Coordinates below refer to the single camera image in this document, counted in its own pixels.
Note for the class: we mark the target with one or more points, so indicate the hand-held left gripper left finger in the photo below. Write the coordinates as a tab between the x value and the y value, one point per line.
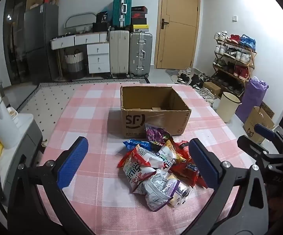
74	161

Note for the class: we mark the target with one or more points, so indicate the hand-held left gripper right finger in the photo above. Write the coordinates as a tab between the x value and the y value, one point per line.
202	161

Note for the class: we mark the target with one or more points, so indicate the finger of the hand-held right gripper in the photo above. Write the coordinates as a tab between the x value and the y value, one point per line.
265	131
250	148

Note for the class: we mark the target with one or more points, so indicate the orange noodle packet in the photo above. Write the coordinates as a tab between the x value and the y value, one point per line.
170	154

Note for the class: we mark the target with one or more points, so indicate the clear cracker packet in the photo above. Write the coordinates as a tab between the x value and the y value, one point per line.
174	200

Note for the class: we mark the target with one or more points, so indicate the silver purple snack packet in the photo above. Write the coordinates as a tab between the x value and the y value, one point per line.
156	191

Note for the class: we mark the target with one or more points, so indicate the white red snack packet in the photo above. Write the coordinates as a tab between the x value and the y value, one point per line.
146	158

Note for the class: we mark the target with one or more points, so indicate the white bold-print snack packet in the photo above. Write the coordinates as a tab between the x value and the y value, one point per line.
134	173

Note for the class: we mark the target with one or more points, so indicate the blue cookie packet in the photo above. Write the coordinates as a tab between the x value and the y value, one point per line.
136	144

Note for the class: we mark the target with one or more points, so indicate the cat print cardboard box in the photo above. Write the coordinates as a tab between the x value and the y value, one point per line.
254	122

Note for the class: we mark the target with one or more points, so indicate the purple bag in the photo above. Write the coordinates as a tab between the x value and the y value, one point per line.
250	100

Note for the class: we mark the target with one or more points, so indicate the cream trash bin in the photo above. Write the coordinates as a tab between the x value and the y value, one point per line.
226	107

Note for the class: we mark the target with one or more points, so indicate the pink checkered tablecloth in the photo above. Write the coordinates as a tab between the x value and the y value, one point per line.
95	117

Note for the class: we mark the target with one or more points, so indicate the grey side cabinet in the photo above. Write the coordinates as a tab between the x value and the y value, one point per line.
21	137

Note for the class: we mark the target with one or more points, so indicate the wooden shoe rack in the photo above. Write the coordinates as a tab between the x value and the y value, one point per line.
251	64

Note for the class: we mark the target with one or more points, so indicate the small brown cardboard box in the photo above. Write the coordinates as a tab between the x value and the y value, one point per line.
211	88

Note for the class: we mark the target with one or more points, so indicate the white food container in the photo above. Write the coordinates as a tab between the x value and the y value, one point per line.
13	115

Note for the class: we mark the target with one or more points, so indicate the pile of loose shoes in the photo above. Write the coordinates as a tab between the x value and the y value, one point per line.
197	80

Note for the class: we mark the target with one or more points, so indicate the rows of stored shoes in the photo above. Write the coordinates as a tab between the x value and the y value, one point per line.
234	53

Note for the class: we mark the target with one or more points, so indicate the grey doormat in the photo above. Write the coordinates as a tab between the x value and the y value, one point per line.
172	74

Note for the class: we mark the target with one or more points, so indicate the striped laundry basket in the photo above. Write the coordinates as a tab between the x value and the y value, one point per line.
73	66

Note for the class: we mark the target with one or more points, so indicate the white drawer desk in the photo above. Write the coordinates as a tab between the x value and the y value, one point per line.
97	56

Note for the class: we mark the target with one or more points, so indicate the beige suitcase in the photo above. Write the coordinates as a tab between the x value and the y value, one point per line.
118	53

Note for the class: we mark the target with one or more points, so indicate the grey refrigerator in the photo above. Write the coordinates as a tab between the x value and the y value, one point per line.
41	41

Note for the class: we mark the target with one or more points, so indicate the silver suitcase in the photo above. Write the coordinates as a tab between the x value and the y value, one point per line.
140	53

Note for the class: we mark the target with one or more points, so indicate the dark glass cabinet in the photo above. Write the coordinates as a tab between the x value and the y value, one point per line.
15	41

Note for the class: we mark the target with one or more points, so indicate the wooden door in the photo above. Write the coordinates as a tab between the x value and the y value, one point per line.
178	29

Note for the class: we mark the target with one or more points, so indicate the black flat case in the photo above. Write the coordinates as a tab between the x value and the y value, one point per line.
101	27

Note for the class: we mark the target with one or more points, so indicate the yellow black shoe box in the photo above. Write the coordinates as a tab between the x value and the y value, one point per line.
141	28

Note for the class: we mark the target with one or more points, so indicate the black printed box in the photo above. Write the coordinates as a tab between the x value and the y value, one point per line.
101	17

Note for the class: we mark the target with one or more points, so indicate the red logo shoe box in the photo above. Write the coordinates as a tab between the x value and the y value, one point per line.
138	19

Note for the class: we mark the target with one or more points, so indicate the teal suitcase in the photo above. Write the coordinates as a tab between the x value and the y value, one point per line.
119	9

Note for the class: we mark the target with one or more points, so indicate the arched metal frame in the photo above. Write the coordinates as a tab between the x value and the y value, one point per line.
79	14

